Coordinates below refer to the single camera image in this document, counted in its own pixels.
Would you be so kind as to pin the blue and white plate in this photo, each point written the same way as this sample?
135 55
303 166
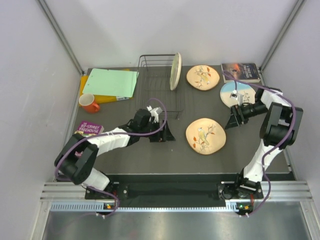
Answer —
247 92

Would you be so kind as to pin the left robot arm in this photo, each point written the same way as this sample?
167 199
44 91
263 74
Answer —
77 158

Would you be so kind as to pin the green paper folder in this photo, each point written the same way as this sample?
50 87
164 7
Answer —
107 82

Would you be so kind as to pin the purple treehouse book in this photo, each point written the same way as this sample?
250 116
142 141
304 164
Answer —
87 128

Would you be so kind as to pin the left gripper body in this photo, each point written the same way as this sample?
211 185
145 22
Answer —
150 127

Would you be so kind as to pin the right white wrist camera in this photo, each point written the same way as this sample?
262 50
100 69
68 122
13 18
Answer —
237 96

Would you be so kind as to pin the cream plate with sprig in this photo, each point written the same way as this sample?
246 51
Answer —
175 71

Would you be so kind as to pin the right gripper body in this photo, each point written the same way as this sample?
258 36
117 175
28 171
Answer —
249 111

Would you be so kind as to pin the aluminium front rail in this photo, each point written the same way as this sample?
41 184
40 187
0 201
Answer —
279 191

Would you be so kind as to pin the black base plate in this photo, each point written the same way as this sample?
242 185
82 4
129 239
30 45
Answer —
212 190

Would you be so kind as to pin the bird plate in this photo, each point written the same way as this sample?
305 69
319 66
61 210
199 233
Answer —
205 136
202 77

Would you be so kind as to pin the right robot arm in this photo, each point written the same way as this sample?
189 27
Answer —
278 130

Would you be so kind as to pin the dark paperback book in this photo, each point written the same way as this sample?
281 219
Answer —
246 72

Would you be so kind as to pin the orange mug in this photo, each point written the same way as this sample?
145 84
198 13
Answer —
88 103

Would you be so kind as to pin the black wire dish rack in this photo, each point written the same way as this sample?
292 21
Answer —
153 81

